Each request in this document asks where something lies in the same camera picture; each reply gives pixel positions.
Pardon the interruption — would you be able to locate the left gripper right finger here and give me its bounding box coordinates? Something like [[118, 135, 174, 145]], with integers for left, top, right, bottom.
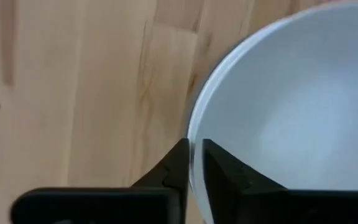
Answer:
[[202, 138, 358, 224]]

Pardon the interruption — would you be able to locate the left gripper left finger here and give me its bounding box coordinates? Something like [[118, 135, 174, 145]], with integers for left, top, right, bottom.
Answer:
[[9, 138, 191, 224]]

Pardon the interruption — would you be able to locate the white bowl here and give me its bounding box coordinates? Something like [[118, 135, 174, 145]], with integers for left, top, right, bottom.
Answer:
[[186, 0, 358, 224]]

